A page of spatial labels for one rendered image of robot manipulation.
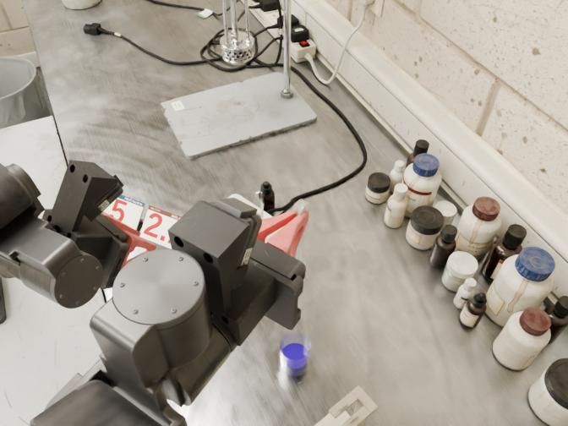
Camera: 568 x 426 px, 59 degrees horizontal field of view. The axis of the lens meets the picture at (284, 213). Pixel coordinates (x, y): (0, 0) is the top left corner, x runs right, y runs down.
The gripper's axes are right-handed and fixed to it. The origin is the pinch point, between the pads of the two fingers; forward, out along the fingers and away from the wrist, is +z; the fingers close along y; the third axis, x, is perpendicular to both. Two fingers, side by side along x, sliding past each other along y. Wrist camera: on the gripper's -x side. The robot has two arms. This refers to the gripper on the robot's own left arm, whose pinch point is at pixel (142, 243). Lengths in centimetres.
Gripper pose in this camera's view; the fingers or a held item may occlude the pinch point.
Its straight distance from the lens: 73.6
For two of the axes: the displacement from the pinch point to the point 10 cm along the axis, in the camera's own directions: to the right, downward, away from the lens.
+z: 5.0, 0.0, 8.6
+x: -4.2, 8.7, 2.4
